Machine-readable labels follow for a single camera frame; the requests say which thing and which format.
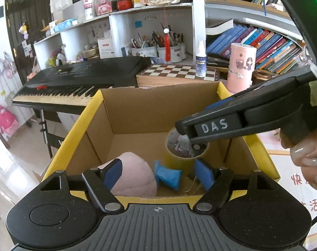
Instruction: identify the pink plush toy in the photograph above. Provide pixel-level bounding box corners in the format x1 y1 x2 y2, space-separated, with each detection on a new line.
111 152 158 198

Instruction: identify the yellow tape roll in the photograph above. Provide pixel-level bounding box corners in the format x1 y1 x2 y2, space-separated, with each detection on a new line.
165 128 209 176

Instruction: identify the person right hand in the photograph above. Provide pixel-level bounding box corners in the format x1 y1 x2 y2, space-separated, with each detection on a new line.
280 128 317 190

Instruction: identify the pink cylinder container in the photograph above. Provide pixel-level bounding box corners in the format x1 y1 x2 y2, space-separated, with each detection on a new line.
226 43 256 93

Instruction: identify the white spray bottle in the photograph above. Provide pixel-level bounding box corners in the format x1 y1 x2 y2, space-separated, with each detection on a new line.
195 41 207 78

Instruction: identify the yellow cardboard box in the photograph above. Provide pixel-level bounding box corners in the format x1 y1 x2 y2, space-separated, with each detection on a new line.
42 81 281 210

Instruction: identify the row of books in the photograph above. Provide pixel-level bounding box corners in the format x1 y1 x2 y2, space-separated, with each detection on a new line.
206 22 303 75

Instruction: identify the wooden chess board box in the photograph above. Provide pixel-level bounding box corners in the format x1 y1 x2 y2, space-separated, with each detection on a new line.
136 64 228 88

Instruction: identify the pink cartoon desk mat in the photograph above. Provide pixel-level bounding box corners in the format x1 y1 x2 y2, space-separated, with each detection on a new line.
223 88 317 249

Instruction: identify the white pen holder cup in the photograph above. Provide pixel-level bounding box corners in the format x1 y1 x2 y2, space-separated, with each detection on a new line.
131 44 187 63

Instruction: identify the white shelf unit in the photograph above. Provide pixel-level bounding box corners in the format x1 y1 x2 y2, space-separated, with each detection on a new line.
34 3 194 70

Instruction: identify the black electronic keyboard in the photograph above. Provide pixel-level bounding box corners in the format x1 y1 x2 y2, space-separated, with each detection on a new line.
12 57 151 114

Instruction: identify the pink backpack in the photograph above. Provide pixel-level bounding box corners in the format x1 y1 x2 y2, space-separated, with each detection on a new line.
0 104 20 135

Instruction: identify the red apple figurine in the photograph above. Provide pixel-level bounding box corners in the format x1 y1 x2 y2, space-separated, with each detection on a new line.
117 0 133 11

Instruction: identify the white lotion bottle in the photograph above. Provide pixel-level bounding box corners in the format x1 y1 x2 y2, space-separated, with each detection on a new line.
83 0 95 20

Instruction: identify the dark wooden door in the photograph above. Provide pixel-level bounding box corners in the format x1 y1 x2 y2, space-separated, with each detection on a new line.
5 0 52 84

